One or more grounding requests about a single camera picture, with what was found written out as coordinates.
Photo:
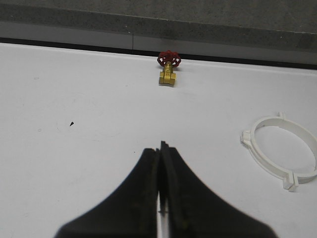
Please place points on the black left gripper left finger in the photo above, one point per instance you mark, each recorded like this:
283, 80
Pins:
129, 212

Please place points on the grey stone ledge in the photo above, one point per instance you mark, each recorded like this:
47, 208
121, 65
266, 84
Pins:
281, 24

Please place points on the brass valve red handwheel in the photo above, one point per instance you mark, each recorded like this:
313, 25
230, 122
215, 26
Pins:
168, 60

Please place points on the white half-ring pipe clamp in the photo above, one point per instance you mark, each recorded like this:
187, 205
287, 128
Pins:
248, 139
308, 138

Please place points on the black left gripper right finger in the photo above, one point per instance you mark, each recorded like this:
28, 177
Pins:
197, 212

